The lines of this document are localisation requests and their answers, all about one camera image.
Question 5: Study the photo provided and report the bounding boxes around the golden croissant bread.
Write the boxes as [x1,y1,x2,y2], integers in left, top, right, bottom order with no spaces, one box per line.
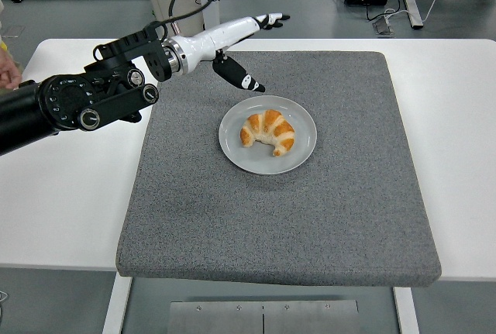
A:
[239,108,296,157]

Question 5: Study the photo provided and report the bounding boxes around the grey floor socket box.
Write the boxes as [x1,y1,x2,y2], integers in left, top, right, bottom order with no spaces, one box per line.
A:
[372,15,395,36]

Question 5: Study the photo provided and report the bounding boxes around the grey metal plate with screws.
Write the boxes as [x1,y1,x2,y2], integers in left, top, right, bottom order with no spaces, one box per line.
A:
[167,299,360,334]

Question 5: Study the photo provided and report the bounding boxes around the person's hand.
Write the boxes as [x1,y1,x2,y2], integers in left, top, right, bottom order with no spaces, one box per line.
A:
[0,49,21,91]

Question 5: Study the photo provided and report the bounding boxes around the person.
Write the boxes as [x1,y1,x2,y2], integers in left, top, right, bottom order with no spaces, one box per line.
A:
[0,0,8,54]

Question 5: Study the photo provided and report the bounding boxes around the pale grey round plate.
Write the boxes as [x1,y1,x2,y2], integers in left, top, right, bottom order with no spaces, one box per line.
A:
[219,95,318,176]

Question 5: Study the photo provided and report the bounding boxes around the white table leg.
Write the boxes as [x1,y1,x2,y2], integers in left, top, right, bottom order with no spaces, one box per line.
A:
[392,285,422,334]
[101,274,133,334]

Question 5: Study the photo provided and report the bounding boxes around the grey felt mat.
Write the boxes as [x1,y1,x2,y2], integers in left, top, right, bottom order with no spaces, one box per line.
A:
[115,50,443,288]

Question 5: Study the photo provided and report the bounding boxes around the white black-fingered robot hand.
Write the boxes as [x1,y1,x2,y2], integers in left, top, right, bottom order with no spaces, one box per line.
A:
[178,12,291,93]

